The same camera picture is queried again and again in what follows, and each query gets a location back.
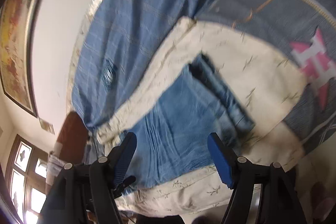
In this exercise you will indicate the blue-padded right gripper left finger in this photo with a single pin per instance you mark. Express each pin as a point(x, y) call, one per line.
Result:
point(108, 179)

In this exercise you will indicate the light blue denim pants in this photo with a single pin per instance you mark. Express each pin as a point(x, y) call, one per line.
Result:
point(172, 136)

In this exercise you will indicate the brown wooden headboard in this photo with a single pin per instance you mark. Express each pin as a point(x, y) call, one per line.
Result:
point(69, 147)

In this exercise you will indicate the wooden window frame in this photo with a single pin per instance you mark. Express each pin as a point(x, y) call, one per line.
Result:
point(25, 176)

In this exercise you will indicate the small wall sticker card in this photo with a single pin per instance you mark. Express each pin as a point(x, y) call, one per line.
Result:
point(48, 127)

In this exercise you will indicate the blue plaid duvet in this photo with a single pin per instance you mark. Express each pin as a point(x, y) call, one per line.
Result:
point(121, 41)

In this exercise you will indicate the grey-blue patterned bedsheet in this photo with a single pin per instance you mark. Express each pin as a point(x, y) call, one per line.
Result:
point(304, 31)

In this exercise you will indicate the cream leaf-print quilt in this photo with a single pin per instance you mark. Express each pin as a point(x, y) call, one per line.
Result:
point(262, 79)

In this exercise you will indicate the framed painting on wall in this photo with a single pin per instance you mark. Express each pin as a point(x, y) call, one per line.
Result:
point(18, 19)

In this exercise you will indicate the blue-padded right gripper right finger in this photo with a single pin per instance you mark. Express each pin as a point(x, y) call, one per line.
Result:
point(238, 175)

